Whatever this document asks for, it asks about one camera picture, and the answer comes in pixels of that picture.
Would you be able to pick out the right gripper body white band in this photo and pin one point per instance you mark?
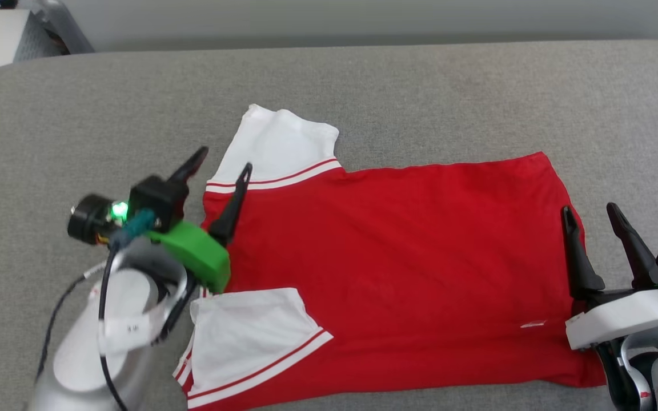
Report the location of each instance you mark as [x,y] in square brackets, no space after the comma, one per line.
[626,317]

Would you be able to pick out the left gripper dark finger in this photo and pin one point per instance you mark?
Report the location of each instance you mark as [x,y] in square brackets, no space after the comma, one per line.
[192,165]
[232,211]

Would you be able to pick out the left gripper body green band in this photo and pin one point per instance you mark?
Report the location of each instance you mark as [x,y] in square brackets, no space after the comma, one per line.
[200,254]

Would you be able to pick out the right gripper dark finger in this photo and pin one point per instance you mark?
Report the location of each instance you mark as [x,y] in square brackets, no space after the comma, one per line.
[640,262]
[583,268]

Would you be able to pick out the red and white Bulls jersey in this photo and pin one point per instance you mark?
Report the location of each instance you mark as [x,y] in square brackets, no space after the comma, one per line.
[409,262]

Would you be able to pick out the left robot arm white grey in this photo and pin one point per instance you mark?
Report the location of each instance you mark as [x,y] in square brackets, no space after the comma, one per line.
[95,354]

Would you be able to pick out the left wrist black cylinder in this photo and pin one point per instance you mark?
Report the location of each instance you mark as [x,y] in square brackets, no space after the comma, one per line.
[86,220]

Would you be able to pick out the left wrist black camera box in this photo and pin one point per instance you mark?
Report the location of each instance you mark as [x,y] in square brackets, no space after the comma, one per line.
[157,202]

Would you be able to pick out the grey metal frame leg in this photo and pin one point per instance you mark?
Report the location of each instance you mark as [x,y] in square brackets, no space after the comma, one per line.
[66,28]

